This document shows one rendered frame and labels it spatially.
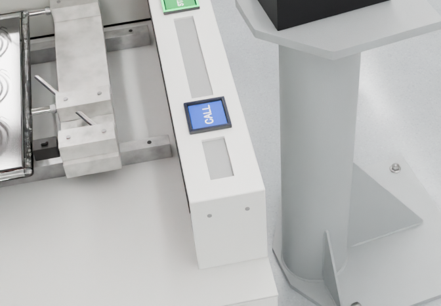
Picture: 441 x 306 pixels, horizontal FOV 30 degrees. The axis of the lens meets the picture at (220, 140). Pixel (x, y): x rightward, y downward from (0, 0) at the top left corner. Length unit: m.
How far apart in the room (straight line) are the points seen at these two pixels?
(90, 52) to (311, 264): 0.89
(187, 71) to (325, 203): 0.74
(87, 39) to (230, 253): 0.47
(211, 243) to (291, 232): 0.89
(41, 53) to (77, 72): 0.13
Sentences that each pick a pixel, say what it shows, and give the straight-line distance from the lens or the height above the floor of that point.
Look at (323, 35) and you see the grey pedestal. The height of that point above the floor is 0.82.
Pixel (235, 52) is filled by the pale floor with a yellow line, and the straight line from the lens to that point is 2.67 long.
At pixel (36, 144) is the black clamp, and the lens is 1.18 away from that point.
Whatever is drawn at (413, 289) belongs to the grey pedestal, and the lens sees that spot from 2.07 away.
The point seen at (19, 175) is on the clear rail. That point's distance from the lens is 1.15.
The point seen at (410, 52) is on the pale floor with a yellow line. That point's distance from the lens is 2.68.
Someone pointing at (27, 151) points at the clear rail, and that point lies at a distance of 1.18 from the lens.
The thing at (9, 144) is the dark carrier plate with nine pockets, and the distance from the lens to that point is 1.20.
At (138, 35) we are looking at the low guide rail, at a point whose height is 0.84.
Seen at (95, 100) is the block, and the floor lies 0.91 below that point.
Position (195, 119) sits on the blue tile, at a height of 0.96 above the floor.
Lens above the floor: 1.72
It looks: 46 degrees down
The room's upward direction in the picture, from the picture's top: 5 degrees counter-clockwise
